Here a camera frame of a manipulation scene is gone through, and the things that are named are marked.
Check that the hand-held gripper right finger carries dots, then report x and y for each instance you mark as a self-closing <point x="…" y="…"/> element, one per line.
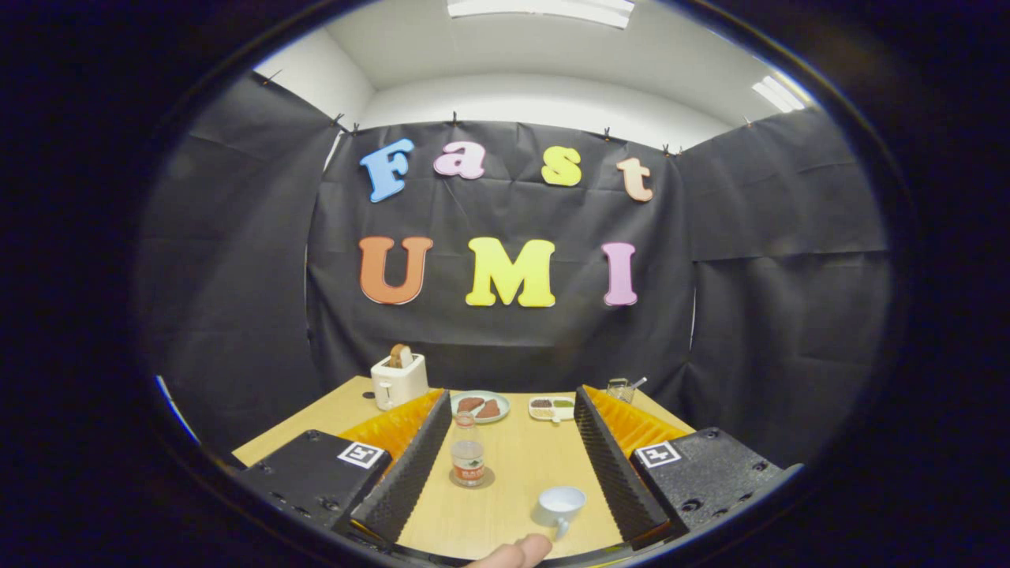
<point x="619" y="481"/>

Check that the white toaster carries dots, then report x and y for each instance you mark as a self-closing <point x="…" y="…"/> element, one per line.
<point x="398" y="383"/>

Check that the brown meat piece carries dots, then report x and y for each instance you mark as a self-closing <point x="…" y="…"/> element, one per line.
<point x="469" y="405"/>
<point x="489" y="409"/>

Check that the wooden table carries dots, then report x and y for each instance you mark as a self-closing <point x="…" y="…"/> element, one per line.
<point x="513" y="465"/>

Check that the pale green plate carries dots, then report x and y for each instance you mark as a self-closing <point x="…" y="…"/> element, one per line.
<point x="504" y="406"/>

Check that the small clear glass holder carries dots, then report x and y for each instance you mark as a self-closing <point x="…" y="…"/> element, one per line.
<point x="619" y="391"/>

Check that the small ceiling light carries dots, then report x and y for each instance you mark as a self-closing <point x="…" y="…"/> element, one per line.
<point x="779" y="93"/>

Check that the clear plastic bottle red label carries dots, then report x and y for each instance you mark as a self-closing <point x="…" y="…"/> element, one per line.
<point x="467" y="467"/>

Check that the white cup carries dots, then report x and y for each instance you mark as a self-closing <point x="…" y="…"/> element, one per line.
<point x="560" y="505"/>

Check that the long ceiling light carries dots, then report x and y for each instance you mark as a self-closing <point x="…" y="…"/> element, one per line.
<point x="540" y="11"/>

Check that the brown bread slice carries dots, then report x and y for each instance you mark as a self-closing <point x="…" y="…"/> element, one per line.
<point x="400" y="356"/>

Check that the brown round coaster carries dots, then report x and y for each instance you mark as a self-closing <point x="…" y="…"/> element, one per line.
<point x="488" y="478"/>

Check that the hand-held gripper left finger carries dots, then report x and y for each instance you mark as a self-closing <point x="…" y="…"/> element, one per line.
<point x="406" y="477"/>

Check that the white divided sauce dish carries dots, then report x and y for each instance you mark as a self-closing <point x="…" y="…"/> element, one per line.
<point x="551" y="409"/>

